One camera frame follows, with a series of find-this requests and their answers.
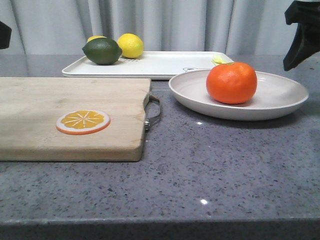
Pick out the metal cutting board handle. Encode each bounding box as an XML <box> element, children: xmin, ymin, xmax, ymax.
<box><xmin>144</xmin><ymin>94</ymin><xmax>162</xmax><ymax>132</ymax></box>

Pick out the orange slice toy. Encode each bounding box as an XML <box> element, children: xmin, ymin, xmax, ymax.
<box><xmin>55</xmin><ymin>109</ymin><xmax>111</xmax><ymax>135</ymax></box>

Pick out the yellow lemon left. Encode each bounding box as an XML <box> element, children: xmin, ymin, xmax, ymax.
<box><xmin>87</xmin><ymin>35</ymin><xmax>106</xmax><ymax>42</ymax></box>

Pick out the grey curtain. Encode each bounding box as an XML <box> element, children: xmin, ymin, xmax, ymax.
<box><xmin>0</xmin><ymin>0</ymin><xmax>297</xmax><ymax>55</ymax></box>

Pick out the beige round plate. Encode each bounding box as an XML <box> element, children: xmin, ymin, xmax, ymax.
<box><xmin>168</xmin><ymin>69</ymin><xmax>309</xmax><ymax>121</ymax></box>

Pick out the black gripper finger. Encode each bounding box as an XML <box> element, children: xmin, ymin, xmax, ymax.
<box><xmin>283</xmin><ymin>0</ymin><xmax>320</xmax><ymax>71</ymax></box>
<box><xmin>0</xmin><ymin>21</ymin><xmax>12</xmax><ymax>50</ymax></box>

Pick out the yellow plastic fork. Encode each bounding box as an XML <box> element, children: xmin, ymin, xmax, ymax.
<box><xmin>211</xmin><ymin>55</ymin><xmax>233</xmax><ymax>66</ymax></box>

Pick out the wooden cutting board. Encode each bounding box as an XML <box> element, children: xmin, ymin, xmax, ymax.
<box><xmin>0</xmin><ymin>77</ymin><xmax>151</xmax><ymax>162</ymax></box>

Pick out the white rectangular tray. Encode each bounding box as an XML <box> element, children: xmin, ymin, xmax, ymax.
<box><xmin>62</xmin><ymin>51</ymin><xmax>232</xmax><ymax>80</ymax></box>

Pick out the yellow lemon right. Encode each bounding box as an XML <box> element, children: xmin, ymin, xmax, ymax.
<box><xmin>117</xmin><ymin>33</ymin><xmax>144</xmax><ymax>59</ymax></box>

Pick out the dark green lime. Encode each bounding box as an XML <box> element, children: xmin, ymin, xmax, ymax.
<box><xmin>82</xmin><ymin>37</ymin><xmax>122</xmax><ymax>65</ymax></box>

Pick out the orange mandarin fruit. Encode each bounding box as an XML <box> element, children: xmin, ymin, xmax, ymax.
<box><xmin>206</xmin><ymin>62</ymin><xmax>258</xmax><ymax>105</ymax></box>

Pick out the yellow lemon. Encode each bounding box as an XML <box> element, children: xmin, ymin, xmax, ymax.
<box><xmin>87</xmin><ymin>35</ymin><xmax>106</xmax><ymax>42</ymax></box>
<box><xmin>117</xmin><ymin>33</ymin><xmax>144</xmax><ymax>59</ymax></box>

